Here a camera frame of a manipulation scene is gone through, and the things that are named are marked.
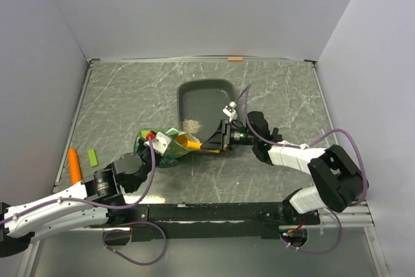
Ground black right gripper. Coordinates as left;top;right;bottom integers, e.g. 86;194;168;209
201;119;257;152

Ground green litter bag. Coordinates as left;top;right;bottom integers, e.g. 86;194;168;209
135;127;200;167

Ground yellow plastic scoop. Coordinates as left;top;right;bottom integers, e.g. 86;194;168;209
176;136;220;153

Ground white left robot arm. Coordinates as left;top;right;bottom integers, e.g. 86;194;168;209
1;138;159;258

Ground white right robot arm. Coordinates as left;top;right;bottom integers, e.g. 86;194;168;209
200;111;369;224

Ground beige litter granules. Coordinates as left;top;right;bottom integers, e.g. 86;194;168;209
182;119;202;134

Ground grey litter tray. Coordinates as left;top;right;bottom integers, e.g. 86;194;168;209
176;78;237;143

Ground green plastic block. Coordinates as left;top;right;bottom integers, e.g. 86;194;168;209
88;149;99;167

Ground orange toy carrot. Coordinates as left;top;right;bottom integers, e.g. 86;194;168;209
67;148;82;185

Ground orange tape piece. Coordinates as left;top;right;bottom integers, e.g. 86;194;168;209
228;56;244;62

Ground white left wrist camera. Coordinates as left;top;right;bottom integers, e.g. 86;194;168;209
145;131;172;155

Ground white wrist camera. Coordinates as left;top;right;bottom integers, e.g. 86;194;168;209
145;131;172;155
222;101;237;123

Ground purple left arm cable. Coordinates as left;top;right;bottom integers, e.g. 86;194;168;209
0;139;156;226

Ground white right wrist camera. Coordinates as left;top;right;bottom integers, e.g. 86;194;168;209
222;101;237;123

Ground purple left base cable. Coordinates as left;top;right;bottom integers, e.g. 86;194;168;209
102;221;167;265

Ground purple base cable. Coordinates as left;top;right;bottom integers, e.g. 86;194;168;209
280;211;344;254
102;221;167;265

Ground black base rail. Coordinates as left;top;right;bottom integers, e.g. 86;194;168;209
103;202;320;242

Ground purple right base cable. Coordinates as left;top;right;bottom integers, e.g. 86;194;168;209
280;211;344;254

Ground aluminium frame rail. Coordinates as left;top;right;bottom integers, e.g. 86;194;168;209
318;200;375;228

